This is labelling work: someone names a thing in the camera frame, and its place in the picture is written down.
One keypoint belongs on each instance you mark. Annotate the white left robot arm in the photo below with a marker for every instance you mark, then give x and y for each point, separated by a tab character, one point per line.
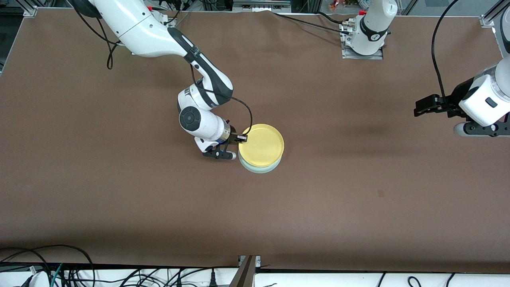
484	99

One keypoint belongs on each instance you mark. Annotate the aluminium corner bracket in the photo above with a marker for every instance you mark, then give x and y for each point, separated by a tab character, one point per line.
487	20
30	11

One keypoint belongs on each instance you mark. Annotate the orange background object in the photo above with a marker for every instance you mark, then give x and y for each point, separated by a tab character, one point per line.
334	4

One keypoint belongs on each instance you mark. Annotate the grey metal rail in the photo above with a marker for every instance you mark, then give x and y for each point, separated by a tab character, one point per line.
261	4

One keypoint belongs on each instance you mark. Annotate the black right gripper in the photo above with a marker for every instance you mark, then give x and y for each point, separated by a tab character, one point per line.
234	138

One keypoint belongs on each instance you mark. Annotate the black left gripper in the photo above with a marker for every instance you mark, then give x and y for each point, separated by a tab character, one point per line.
457	97

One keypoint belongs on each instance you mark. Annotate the aluminium frame post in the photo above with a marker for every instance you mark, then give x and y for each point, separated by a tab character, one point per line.
245	275

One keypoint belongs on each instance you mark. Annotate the brown table cover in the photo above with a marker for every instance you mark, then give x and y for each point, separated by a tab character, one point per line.
255	207

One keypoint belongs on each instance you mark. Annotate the yellow plate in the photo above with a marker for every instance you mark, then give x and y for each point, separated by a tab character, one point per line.
263	144

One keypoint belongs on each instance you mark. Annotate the pale green plate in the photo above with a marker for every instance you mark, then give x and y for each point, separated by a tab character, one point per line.
259	170

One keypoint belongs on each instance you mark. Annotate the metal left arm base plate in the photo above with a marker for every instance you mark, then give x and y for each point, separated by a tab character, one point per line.
362	57

